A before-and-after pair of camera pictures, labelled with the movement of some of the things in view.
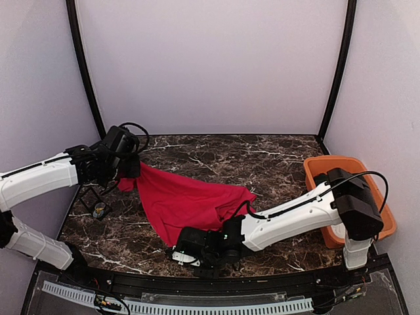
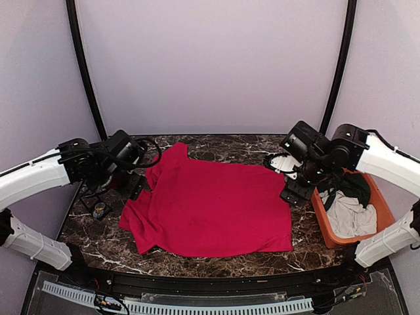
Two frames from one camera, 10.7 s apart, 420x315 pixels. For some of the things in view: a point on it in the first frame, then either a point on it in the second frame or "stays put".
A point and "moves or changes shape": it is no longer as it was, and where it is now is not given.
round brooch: (99, 210) stays put
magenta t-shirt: (174, 204) moves or changes shape
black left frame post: (102, 128) stays put
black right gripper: (210, 272) → (305, 192)
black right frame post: (351, 18) stays put
